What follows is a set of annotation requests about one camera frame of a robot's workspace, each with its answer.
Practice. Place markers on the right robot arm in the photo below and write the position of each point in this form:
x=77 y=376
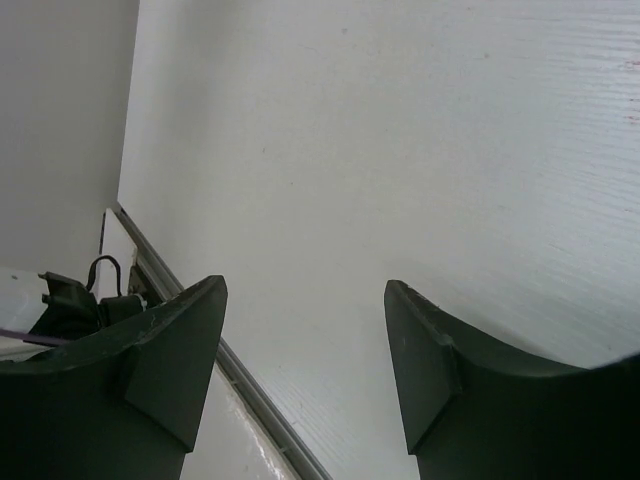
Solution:
x=51 y=310

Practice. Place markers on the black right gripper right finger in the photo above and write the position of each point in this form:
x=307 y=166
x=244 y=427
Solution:
x=475 y=407

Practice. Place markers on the aluminium rail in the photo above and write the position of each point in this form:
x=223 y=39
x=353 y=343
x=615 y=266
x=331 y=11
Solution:
x=272 y=423

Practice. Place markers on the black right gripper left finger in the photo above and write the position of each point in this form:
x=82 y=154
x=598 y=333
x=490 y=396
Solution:
x=123 y=403

